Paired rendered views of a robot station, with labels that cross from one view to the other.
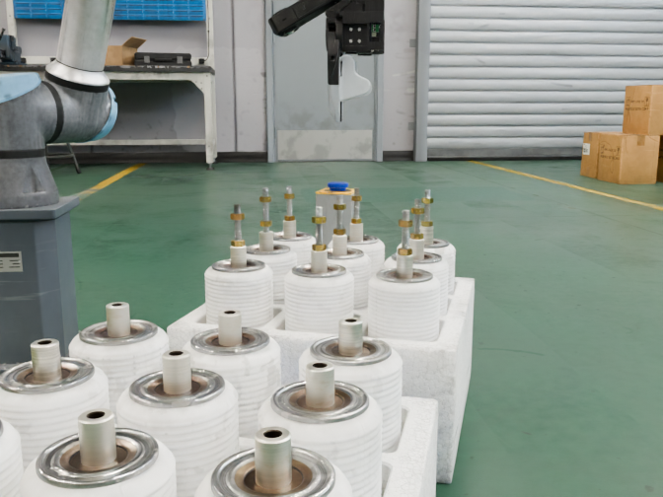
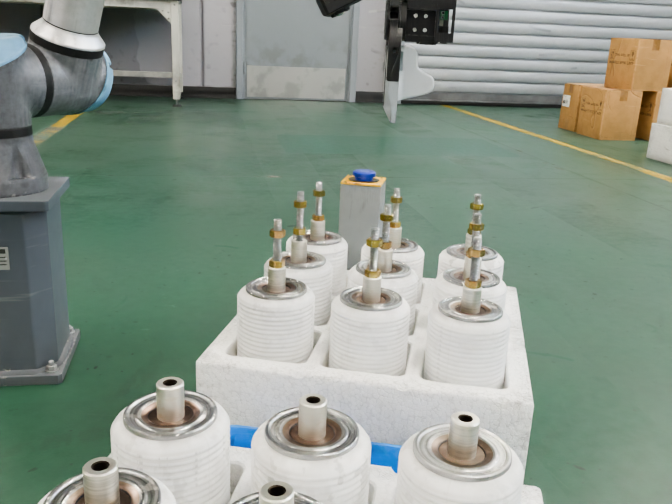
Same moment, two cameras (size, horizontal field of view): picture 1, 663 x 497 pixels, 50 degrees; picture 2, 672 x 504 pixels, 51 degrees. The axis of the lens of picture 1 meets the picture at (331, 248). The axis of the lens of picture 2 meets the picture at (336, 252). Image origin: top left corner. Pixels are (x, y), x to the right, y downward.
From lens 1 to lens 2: 0.22 m
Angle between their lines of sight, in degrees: 7
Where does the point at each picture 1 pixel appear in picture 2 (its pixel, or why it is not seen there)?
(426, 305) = (498, 347)
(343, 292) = (401, 327)
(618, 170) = (598, 125)
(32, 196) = (19, 183)
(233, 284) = (274, 314)
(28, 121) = (13, 95)
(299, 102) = (270, 36)
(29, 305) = (17, 306)
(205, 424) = not seen: outside the picture
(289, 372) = not seen: hidden behind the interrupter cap
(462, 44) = not seen: outside the picture
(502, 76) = (481, 18)
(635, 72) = (614, 19)
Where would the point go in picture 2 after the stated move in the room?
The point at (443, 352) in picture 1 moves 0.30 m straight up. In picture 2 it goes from (519, 405) to (556, 129)
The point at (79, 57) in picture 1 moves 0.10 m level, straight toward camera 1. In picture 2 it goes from (71, 18) to (75, 17)
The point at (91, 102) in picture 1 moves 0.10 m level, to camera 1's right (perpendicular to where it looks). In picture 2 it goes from (85, 70) to (148, 72)
